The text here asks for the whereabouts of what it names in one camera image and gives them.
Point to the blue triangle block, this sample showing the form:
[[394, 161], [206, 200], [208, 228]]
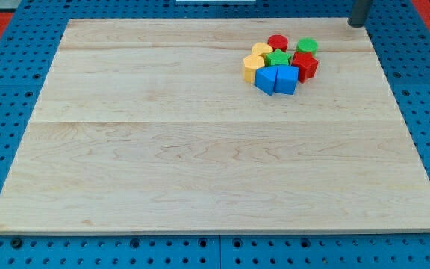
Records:
[[265, 79]]

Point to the yellow hexagon block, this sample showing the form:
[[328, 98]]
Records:
[[251, 64]]

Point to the blue cube block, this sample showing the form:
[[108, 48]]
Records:
[[286, 79]]

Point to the light wooden board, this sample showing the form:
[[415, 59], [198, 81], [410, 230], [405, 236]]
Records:
[[146, 127]]

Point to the yellow heart block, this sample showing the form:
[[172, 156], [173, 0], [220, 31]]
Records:
[[261, 49]]

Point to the green star block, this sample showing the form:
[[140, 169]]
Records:
[[277, 57]]

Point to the red cylinder block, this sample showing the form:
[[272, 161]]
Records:
[[278, 41]]

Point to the red star block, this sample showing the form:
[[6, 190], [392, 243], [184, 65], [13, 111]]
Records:
[[307, 65]]

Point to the green cylinder block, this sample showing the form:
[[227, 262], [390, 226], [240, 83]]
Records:
[[307, 45]]

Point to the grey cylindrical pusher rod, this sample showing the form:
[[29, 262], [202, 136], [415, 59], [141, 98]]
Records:
[[359, 13]]

